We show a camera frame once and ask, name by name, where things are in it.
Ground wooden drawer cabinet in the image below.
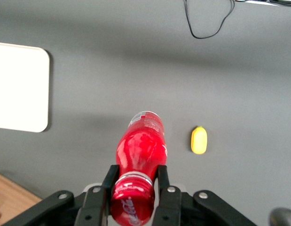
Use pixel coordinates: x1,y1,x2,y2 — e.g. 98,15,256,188
0,170,43,226

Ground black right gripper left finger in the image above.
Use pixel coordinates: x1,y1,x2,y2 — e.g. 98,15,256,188
74,164,120,226

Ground dark grey rounded part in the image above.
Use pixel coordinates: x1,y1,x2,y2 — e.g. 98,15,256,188
269,207,291,226

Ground thin black looped cable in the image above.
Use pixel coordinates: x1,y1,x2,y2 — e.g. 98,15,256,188
184,0,236,40

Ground yellow lemon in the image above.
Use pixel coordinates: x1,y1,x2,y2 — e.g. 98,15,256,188
190,126,209,155

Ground beige plastic tray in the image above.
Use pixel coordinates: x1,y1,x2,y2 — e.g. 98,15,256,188
0,41,51,133

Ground red coke bottle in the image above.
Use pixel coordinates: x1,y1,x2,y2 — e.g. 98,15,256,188
110,110,170,226

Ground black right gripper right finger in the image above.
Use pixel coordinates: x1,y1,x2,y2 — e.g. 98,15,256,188
151,165,184,226

